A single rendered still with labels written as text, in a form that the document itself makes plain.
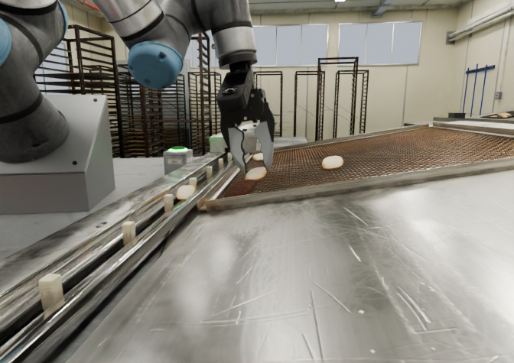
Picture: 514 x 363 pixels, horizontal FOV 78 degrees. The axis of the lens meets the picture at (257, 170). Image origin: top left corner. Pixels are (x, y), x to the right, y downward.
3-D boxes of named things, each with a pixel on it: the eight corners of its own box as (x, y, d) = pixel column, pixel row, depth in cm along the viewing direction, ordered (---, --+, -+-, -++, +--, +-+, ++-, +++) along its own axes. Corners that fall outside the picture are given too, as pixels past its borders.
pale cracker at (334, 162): (323, 160, 62) (322, 154, 62) (343, 157, 61) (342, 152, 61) (320, 170, 53) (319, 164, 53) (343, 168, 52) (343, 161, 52)
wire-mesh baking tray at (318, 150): (248, 157, 90) (248, 151, 90) (434, 128, 83) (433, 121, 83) (198, 212, 41) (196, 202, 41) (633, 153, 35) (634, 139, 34)
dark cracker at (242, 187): (239, 183, 54) (238, 177, 54) (260, 180, 53) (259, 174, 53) (219, 201, 45) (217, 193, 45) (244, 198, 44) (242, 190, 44)
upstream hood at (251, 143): (251, 132, 240) (251, 121, 238) (274, 132, 238) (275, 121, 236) (209, 156, 118) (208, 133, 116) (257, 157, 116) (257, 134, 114)
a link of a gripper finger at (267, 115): (281, 138, 58) (265, 92, 57) (281, 139, 57) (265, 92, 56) (257, 147, 59) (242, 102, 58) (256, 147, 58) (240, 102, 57)
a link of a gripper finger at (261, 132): (284, 162, 64) (268, 118, 62) (281, 166, 58) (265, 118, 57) (268, 166, 64) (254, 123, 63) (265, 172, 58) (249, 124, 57)
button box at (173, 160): (173, 182, 103) (171, 148, 101) (196, 182, 102) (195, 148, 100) (163, 188, 95) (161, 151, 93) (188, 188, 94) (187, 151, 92)
